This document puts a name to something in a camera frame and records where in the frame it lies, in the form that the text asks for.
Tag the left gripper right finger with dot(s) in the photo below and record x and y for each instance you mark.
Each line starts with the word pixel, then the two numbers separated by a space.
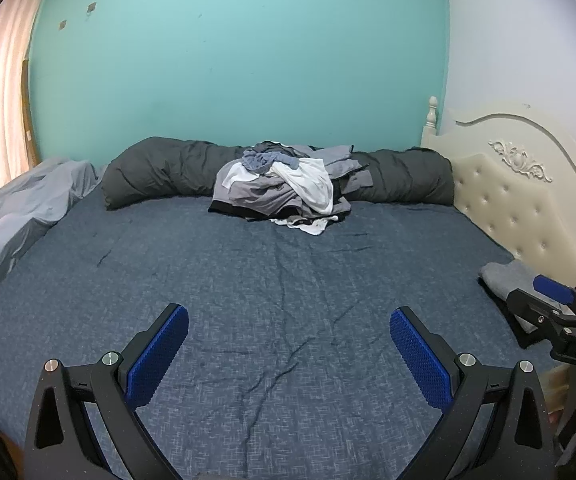
pixel 493 423

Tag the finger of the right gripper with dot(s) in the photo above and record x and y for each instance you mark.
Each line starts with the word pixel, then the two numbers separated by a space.
pixel 553 289

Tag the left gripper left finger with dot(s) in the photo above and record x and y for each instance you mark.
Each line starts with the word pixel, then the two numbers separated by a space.
pixel 60 441

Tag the person's right hand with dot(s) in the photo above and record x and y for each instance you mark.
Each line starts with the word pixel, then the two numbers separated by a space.
pixel 555 384

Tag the folded grey garment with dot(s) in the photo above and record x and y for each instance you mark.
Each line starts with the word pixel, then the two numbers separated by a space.
pixel 501 279

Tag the cream tufted headboard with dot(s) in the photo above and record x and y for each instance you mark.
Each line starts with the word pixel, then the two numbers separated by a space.
pixel 515 177

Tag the light grey blanket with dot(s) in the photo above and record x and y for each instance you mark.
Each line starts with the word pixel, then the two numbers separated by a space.
pixel 34 202

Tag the black and white garment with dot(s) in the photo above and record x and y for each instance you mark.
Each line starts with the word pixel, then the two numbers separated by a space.
pixel 309 226

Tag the dark grey rolled duvet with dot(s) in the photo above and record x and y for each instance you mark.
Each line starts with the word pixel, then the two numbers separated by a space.
pixel 163 167

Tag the grey shirt pile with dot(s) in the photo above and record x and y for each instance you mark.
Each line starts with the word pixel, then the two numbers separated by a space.
pixel 251 201

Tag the blue-grey crumpled garment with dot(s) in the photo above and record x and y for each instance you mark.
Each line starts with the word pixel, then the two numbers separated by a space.
pixel 262 156

